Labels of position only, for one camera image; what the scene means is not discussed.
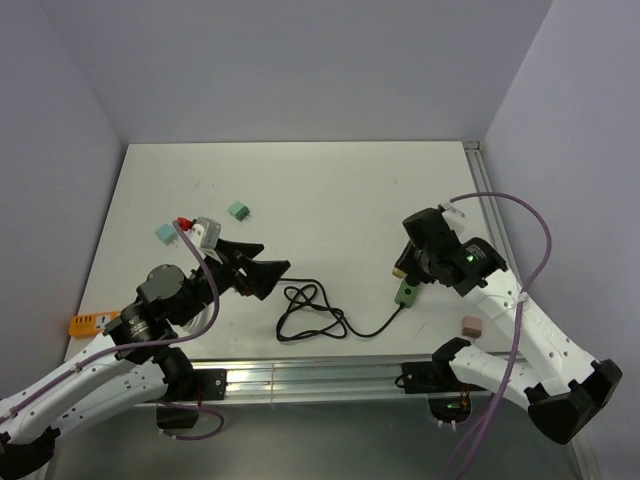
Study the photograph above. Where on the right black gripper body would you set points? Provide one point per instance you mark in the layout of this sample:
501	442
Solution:
415	263

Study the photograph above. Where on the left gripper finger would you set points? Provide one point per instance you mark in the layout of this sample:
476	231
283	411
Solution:
231	252
261	277

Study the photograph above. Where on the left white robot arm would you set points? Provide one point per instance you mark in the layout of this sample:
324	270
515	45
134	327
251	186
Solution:
136	359

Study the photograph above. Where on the orange power strip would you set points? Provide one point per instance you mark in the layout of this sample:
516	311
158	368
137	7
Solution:
90	325

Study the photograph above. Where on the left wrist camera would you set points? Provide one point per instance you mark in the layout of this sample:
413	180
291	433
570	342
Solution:
203	233

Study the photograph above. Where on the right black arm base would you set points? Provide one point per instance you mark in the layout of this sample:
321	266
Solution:
449	400

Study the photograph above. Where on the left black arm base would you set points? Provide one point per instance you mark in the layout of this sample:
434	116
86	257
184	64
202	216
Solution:
206	385

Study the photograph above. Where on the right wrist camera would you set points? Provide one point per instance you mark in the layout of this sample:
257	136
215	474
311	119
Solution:
449	211

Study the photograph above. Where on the green plug adapter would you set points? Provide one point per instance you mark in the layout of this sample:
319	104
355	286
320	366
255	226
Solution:
239	211

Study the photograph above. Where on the pink plug adapter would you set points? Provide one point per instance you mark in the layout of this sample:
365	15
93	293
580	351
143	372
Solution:
472	327

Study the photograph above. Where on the light blue plug adapter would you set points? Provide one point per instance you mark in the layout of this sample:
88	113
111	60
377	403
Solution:
166	234

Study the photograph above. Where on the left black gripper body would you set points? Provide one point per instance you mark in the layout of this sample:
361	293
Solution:
203	293

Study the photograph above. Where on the green power strip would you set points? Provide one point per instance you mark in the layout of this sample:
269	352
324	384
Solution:
407	292

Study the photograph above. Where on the aluminium mounting rail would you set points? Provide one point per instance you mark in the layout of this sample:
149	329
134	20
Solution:
310	380

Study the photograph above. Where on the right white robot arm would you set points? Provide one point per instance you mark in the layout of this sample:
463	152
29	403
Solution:
561	387

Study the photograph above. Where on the yellow plug adapter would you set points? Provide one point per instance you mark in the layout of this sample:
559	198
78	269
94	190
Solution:
399	273

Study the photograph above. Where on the aluminium side frame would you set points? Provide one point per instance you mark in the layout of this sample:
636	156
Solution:
582	452

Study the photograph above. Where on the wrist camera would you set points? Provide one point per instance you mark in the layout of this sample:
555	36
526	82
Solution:
203	233
449	211

